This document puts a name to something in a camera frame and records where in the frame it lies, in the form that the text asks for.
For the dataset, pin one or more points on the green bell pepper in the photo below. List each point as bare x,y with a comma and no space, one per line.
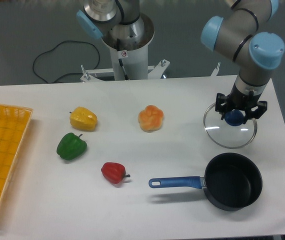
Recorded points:
71,146

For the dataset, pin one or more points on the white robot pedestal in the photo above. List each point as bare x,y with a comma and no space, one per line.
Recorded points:
128,46

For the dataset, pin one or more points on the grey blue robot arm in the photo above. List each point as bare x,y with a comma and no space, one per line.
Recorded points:
237,38

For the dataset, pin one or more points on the red bell pepper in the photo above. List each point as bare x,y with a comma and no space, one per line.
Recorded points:
114,173

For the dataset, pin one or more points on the yellow bell pepper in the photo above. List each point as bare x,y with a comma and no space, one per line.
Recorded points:
83,119

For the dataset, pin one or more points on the orange knotted bread roll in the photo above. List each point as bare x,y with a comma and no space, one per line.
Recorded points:
151,118

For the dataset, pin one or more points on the glass lid blue knob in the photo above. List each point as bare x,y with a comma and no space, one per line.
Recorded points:
230,132

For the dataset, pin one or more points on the black saucepan blue handle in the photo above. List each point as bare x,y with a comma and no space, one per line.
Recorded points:
231,182

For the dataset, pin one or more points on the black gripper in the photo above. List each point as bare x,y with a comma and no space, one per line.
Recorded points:
236,100

